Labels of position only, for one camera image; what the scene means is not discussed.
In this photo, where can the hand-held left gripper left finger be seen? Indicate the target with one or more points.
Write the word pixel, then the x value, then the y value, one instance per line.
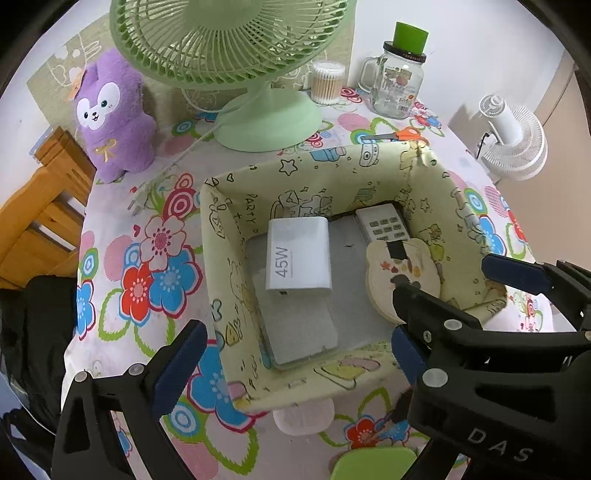
pixel 182 364

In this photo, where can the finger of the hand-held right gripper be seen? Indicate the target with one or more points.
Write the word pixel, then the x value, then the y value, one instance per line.
pixel 443 318
pixel 512 273

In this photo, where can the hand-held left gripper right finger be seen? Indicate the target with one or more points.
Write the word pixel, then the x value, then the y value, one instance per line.
pixel 408 353

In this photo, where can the beige bear-shaped wooden coaster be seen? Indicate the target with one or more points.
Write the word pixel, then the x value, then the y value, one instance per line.
pixel 392 281

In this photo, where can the white box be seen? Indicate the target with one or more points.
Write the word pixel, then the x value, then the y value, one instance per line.
pixel 300 332

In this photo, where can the white remote control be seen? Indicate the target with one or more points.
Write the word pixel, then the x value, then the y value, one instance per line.
pixel 383 224

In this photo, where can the patterned fabric storage box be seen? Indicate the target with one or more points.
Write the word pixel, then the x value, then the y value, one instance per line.
pixel 231 258

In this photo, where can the green oval case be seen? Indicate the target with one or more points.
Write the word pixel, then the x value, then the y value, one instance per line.
pixel 369 466

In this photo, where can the white charger block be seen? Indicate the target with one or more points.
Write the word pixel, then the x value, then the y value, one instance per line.
pixel 300 254

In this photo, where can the white floor fan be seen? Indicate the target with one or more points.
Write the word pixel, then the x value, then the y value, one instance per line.
pixel 517 138

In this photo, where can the black clothing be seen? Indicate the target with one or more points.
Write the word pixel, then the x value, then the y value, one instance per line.
pixel 37 332

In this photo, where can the floral tablecloth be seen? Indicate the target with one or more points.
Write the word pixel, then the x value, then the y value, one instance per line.
pixel 120 212

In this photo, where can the wooden chair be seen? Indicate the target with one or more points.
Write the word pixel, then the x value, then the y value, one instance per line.
pixel 41 221

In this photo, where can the glass jar mug green lid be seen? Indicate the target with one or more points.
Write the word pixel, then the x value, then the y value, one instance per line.
pixel 392 92

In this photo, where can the purple plush toy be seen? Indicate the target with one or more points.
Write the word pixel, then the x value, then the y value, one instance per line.
pixel 115 138

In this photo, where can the green desk fan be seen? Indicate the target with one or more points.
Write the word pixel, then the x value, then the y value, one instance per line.
pixel 268 124

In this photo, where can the cotton swab container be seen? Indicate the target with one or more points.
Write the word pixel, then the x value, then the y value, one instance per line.
pixel 328 83

